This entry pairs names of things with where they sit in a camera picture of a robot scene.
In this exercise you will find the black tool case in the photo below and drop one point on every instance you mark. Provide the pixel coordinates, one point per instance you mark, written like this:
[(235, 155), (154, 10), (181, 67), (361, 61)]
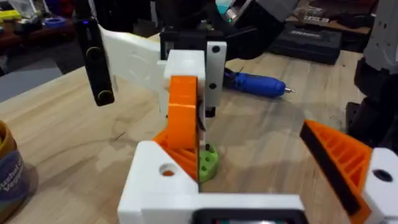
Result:
[(306, 43)]

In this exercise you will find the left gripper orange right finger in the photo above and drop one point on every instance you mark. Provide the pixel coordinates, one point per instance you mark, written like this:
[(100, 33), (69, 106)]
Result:
[(348, 155)]

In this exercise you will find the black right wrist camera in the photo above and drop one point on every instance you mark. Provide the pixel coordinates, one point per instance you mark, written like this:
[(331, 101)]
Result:
[(98, 71)]

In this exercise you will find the blue electric screwdriver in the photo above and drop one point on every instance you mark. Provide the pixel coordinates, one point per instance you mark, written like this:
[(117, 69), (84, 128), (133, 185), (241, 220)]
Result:
[(258, 84)]

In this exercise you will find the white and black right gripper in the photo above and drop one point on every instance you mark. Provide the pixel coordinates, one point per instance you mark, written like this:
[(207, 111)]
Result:
[(133, 59)]

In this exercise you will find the yellow box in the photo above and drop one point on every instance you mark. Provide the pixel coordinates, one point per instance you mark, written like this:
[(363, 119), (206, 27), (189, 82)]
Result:
[(9, 15)]

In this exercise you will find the small black screw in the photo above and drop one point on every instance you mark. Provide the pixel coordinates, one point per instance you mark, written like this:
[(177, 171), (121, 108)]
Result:
[(207, 147)]

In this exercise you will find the orange ribbed wedge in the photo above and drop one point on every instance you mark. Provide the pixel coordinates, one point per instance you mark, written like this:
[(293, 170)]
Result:
[(186, 162)]

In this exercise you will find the left gripper bare white left finger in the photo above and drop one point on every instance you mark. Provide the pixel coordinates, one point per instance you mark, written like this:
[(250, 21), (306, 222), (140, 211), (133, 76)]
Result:
[(146, 183)]

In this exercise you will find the blue tape roll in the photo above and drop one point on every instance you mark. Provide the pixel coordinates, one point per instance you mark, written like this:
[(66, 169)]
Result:
[(55, 22)]

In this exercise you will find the green disc with holes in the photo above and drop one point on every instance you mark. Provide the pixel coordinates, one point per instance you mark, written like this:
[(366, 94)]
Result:
[(207, 166)]

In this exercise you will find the brown toy tub blue label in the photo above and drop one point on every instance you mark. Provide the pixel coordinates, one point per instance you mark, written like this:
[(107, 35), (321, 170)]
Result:
[(11, 177)]

